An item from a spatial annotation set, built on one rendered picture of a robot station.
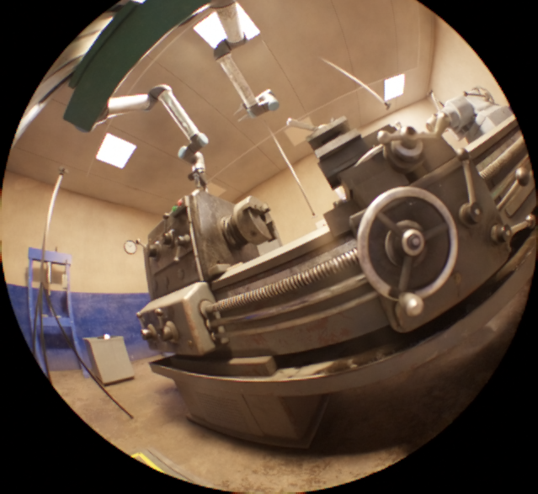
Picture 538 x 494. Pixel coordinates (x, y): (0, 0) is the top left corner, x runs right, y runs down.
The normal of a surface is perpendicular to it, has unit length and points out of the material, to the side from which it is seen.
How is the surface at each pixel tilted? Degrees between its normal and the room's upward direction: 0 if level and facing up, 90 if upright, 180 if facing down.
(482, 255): 90
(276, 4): 180
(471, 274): 90
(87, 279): 90
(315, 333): 90
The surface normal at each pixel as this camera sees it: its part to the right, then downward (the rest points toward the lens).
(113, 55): 0.32, 0.88
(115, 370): 0.87, -0.42
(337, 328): -0.47, -0.18
